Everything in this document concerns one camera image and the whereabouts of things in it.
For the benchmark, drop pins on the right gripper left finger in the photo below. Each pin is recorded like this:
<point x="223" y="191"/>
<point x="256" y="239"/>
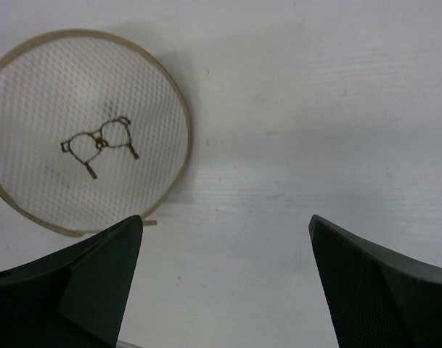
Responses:
<point x="75" y="297"/>

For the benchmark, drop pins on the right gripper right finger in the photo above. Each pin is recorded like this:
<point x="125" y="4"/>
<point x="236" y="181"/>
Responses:
<point x="377" y="297"/>

